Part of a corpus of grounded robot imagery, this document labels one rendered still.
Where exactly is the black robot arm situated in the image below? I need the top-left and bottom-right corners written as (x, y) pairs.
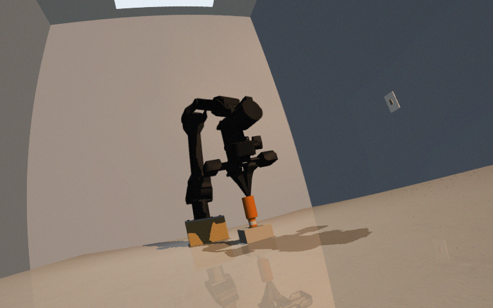
top-left (181, 96), bottom-right (263, 220)

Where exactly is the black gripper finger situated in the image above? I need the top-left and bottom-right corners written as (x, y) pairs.
top-left (243, 164), bottom-right (258, 196)
top-left (226, 167), bottom-right (249, 196)

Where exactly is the orange marker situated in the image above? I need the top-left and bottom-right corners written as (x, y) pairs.
top-left (247, 218), bottom-right (257, 228)

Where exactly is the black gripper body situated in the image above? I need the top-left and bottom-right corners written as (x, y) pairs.
top-left (203, 133), bottom-right (278, 177)

